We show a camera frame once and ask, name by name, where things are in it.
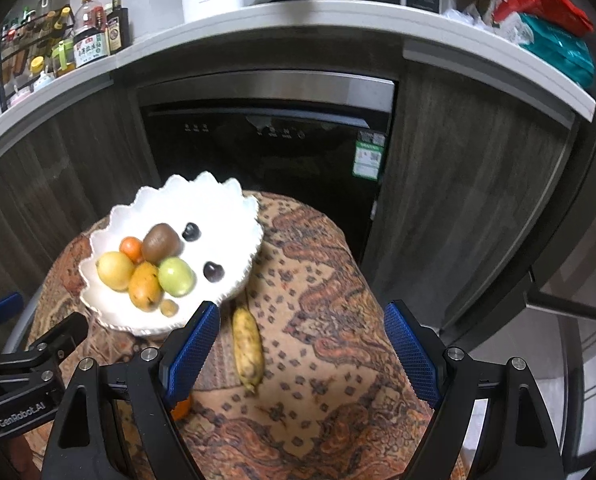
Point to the patterned orange tablecloth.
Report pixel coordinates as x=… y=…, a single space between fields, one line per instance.
x=318 y=310

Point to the white plastic bag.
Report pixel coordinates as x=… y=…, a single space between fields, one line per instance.
x=483 y=22

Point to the yellow banana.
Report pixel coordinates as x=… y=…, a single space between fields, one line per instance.
x=248 y=350

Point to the grey kitchen countertop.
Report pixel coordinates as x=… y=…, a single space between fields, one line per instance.
x=303 y=17

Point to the red snack bag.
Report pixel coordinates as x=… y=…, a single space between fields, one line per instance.
x=543 y=2

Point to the black built-in dishwasher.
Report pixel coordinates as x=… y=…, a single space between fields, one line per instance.
x=268 y=150

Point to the white scalloped bowl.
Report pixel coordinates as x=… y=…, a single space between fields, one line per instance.
x=218 y=220

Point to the orange mandarin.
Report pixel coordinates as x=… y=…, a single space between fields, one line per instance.
x=131 y=248
x=181 y=408

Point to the green round fruit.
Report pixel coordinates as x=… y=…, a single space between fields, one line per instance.
x=176 y=276

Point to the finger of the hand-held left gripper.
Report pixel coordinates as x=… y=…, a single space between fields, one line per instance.
x=0 y=307
x=60 y=332

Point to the green white sticker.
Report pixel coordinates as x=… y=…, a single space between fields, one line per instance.
x=368 y=156

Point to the yellow mango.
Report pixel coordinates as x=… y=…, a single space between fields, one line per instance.
x=144 y=286

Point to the white round appliance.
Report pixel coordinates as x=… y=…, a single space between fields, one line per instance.
x=213 y=2

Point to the large white-label sauce bottle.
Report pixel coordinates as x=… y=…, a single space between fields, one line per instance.
x=89 y=35

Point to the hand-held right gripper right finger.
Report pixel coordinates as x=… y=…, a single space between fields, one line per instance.
x=410 y=355

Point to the dark wood cabinet door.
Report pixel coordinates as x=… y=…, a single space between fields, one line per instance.
x=68 y=170
x=468 y=185

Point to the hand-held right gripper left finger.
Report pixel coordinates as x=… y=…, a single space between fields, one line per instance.
x=193 y=355

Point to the green bottle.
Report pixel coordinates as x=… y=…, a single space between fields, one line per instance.
x=63 y=56

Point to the teal snack bag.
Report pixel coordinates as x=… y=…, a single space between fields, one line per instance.
x=563 y=52

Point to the yellow-capped jar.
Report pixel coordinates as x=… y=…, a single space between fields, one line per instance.
x=37 y=67

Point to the small brown round fruit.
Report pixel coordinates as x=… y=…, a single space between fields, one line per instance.
x=168 y=307

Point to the yellow lemon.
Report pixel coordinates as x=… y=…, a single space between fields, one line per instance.
x=114 y=271

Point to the brown kiwi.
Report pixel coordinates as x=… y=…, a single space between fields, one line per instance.
x=161 y=242

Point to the dark glass bottle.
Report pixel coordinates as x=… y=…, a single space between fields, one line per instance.
x=116 y=27

